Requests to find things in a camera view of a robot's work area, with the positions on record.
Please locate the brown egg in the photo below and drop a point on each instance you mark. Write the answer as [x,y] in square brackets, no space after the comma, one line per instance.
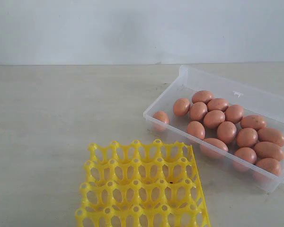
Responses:
[254,121]
[162,117]
[247,154]
[218,104]
[204,96]
[234,113]
[226,132]
[247,137]
[217,150]
[267,149]
[181,107]
[270,165]
[196,129]
[214,118]
[198,111]
[271,135]

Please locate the clear plastic container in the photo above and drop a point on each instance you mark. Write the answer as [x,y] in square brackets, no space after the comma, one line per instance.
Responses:
[253,100]

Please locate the yellow plastic egg tray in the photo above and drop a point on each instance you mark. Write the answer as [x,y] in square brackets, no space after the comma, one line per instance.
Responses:
[142,185]

